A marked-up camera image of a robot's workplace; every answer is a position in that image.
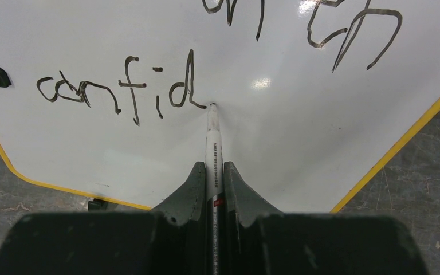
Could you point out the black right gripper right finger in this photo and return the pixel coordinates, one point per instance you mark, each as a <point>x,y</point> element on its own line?
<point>265,240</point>

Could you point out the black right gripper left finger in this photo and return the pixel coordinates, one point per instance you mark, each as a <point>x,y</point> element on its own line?
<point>169,239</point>

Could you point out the black whiteboard marker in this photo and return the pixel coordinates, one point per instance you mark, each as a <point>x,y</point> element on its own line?
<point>215,202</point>

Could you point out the orange framed whiteboard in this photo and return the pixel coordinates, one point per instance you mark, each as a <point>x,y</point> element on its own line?
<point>109,98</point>

